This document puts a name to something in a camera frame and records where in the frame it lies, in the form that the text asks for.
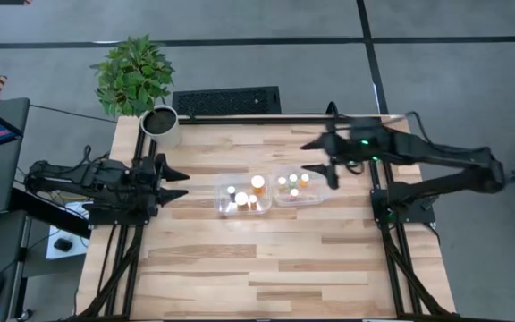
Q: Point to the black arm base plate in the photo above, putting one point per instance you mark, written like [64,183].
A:
[114,217]
[414,212]

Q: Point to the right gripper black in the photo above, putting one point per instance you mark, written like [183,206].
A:
[351,145]

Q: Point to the small white-capped pill bottle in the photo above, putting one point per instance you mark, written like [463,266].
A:
[282,180]
[231,189]
[293,192]
[304,177]
[253,199]

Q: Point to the clear plastic square bin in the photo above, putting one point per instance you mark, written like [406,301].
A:
[222,208]
[315,194]

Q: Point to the white paper sheet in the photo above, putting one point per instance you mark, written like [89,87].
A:
[61,228]

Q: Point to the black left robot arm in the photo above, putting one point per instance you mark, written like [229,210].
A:
[61,174]

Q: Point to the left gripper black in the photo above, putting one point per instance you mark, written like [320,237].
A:
[141,184]

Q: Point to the white round plant pot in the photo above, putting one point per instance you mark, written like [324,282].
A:
[161,127]

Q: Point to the black floor vent grille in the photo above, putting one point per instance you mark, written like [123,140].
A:
[226,101]

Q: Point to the green leafy plant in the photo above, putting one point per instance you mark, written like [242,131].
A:
[132,76]

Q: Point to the small green-capped pill bottle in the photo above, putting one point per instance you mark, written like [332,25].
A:
[292,178]

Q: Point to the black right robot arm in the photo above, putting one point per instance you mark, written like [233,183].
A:
[441,154]

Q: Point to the small black device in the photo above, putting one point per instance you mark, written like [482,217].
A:
[63,244]

